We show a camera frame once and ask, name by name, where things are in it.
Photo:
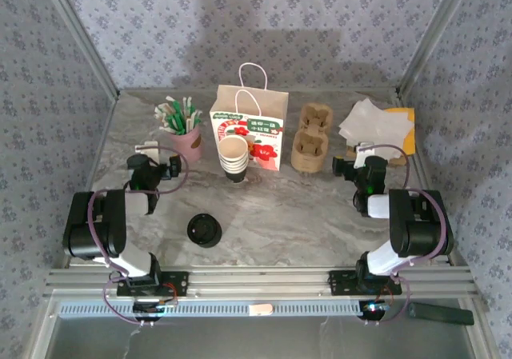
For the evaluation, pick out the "brown pulp cup carrier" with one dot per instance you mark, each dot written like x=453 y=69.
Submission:
x=312 y=129

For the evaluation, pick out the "black plastic cup lid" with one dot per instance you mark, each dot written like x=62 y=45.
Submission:
x=204 y=228

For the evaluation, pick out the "nested white paper cups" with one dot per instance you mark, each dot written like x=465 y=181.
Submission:
x=235 y=177

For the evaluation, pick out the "black cup lids pile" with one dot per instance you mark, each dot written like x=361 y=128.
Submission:
x=208 y=245

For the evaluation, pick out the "black paper coffee cup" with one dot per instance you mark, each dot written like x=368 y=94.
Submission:
x=233 y=149

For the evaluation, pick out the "printed paper takeout bag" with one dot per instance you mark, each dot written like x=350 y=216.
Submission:
x=256 y=107

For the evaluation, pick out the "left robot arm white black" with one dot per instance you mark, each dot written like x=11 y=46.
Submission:
x=96 y=223

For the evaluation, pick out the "yellow paper envelopes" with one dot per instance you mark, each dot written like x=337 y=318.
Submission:
x=410 y=139

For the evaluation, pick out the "pink stirrer holder cup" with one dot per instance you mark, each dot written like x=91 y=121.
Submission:
x=188 y=147

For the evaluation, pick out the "white paper napkins pile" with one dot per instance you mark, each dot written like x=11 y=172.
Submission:
x=396 y=121

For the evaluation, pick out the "brown pulp cup carriers stack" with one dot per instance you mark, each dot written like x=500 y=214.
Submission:
x=306 y=169

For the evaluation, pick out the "green sugar packet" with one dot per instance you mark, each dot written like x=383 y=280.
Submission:
x=174 y=115

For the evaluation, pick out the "white wrapped stirrer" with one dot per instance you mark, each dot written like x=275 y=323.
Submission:
x=161 y=108
x=169 y=98
x=197 y=117
x=187 y=103

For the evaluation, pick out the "small circuit board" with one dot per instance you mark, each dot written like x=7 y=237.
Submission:
x=374 y=309
x=154 y=309

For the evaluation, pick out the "pink white label tag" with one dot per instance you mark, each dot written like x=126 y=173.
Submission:
x=261 y=309

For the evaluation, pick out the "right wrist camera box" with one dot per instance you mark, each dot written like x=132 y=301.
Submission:
x=364 y=155

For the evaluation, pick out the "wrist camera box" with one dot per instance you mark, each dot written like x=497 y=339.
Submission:
x=364 y=155
x=146 y=148

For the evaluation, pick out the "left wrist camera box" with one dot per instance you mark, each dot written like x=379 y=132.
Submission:
x=146 y=148

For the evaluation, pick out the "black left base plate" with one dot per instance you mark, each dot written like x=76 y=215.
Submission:
x=176 y=283

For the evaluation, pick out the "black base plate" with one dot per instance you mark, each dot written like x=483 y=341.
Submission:
x=176 y=283
x=340 y=283

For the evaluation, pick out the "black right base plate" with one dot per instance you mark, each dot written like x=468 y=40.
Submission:
x=340 y=283

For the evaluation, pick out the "aluminium frame post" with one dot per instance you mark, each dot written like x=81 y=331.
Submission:
x=436 y=35
x=80 y=35

